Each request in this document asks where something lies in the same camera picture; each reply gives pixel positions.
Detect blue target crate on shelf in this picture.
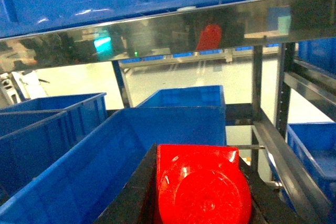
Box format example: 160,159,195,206
1,106,226,223

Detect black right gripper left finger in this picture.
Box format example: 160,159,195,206
95,144,157,223

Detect stainless steel shelf rack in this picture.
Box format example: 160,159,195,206
2,0,335,223

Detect right blue crate stack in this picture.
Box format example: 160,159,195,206
268,121,336,209

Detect red toy block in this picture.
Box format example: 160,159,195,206
154,144,252,223

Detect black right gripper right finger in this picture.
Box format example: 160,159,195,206
239,158,305,224

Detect blue crate behind target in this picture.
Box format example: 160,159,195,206
136,85,225,108

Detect left blue crate on shelf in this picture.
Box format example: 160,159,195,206
1,93,107,197

